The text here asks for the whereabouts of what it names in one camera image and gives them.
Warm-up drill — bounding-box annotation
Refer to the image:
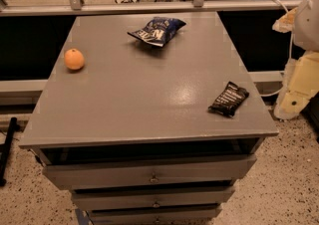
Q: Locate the black stand leg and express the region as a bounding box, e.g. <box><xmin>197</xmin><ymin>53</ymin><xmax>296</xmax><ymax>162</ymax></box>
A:
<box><xmin>0</xmin><ymin>117</ymin><xmax>19</xmax><ymax>187</ymax></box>

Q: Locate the blue chip bag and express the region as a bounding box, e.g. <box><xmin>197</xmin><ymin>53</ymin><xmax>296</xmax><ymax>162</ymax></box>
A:
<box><xmin>129</xmin><ymin>17</ymin><xmax>186</xmax><ymax>47</ymax></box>

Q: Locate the orange fruit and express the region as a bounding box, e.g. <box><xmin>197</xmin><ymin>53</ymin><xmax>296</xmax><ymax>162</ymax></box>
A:
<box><xmin>64</xmin><ymin>49</ymin><xmax>85</xmax><ymax>71</ymax></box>

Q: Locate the grey drawer cabinet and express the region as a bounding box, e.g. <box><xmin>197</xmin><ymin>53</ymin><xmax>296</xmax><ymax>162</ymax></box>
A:
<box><xmin>18</xmin><ymin>11</ymin><xmax>280</xmax><ymax>225</ymax></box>

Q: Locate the black rxbar chocolate bar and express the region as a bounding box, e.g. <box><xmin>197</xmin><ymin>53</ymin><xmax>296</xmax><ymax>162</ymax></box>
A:
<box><xmin>207</xmin><ymin>82</ymin><xmax>249</xmax><ymax>117</ymax></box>

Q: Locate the grey drawer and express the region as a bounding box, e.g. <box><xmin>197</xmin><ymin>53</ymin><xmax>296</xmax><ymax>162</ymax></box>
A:
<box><xmin>43</xmin><ymin>154</ymin><xmax>256</xmax><ymax>190</ymax></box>
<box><xmin>89</xmin><ymin>204</ymin><xmax>221</xmax><ymax>225</ymax></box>
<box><xmin>72</xmin><ymin>186</ymin><xmax>234</xmax><ymax>211</ymax></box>

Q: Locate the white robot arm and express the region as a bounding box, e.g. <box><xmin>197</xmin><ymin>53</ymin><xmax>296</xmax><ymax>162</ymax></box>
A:
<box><xmin>273</xmin><ymin>0</ymin><xmax>319</xmax><ymax>119</ymax></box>

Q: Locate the white cable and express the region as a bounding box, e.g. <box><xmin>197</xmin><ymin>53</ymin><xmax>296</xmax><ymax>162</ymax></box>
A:
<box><xmin>258</xmin><ymin>0</ymin><xmax>295</xmax><ymax>98</ymax></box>

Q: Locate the middle grey drawer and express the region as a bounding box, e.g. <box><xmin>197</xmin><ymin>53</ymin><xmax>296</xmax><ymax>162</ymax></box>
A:
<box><xmin>72</xmin><ymin>186</ymin><xmax>234</xmax><ymax>211</ymax></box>

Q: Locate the bottom grey drawer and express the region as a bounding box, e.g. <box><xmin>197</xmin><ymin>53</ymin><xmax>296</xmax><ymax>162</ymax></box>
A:
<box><xmin>89</xmin><ymin>204</ymin><xmax>221</xmax><ymax>225</ymax></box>

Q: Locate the top grey drawer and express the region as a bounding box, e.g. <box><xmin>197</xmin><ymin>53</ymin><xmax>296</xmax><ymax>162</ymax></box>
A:
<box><xmin>43</xmin><ymin>154</ymin><xmax>256</xmax><ymax>190</ymax></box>

